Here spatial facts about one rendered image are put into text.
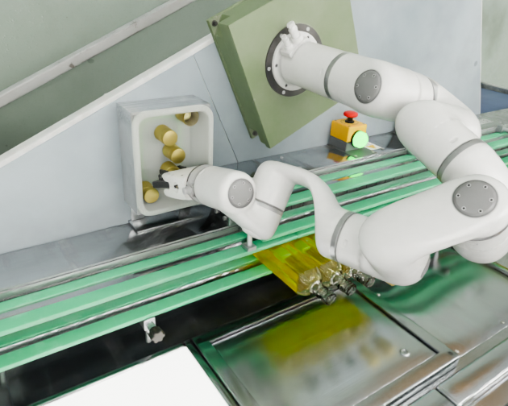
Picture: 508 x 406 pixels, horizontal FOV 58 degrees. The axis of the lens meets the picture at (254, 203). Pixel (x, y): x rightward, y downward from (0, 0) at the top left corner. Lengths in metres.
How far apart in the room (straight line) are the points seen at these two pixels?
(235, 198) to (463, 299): 0.79
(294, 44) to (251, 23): 0.10
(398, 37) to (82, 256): 1.02
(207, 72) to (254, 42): 0.13
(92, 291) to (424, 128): 0.65
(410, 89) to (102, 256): 0.66
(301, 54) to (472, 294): 0.80
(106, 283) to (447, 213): 0.62
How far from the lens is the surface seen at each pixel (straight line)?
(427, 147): 0.75
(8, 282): 0.95
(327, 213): 0.73
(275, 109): 1.06
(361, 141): 1.27
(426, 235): 0.62
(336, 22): 1.12
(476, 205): 0.62
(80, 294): 0.92
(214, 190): 0.76
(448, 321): 1.26
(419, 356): 1.09
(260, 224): 0.79
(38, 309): 0.90
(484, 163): 0.73
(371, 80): 0.82
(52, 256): 0.99
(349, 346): 1.06
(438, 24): 1.56
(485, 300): 1.38
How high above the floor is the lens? 1.65
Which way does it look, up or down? 46 degrees down
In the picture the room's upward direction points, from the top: 126 degrees clockwise
